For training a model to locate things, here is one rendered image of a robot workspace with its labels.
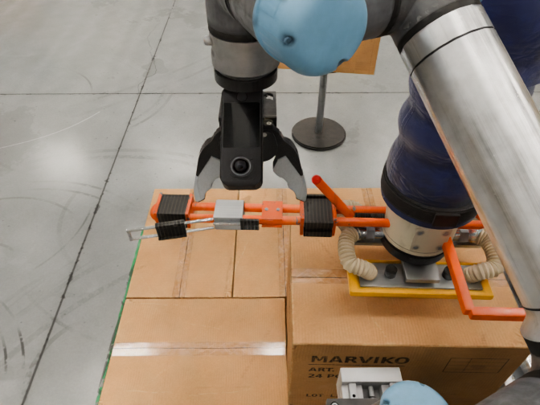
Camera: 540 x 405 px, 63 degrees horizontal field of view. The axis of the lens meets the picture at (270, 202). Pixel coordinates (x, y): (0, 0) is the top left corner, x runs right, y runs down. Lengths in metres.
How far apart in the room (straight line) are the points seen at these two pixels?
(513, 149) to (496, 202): 0.04
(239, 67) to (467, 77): 0.22
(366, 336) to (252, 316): 0.58
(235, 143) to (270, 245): 1.37
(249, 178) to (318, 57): 0.17
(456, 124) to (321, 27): 0.14
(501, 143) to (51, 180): 3.05
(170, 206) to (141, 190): 1.89
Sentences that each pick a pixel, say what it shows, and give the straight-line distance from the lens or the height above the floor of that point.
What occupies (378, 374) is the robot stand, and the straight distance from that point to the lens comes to 1.08.
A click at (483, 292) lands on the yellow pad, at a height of 1.07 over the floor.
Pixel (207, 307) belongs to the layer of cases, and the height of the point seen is 0.54.
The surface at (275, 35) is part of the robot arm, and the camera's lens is 0.34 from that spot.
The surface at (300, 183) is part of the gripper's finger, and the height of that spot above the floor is 1.57.
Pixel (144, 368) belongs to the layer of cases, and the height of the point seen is 0.54.
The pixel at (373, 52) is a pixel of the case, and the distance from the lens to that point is 2.78.
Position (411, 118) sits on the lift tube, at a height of 1.48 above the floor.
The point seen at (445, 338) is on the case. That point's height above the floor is 0.94.
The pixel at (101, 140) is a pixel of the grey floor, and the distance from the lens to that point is 3.48.
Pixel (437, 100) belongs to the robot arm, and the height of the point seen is 1.76.
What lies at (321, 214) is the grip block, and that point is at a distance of 1.05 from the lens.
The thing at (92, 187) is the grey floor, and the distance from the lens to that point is 3.09.
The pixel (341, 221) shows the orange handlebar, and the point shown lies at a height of 1.19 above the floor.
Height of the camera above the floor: 1.96
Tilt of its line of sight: 45 degrees down
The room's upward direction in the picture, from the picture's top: straight up
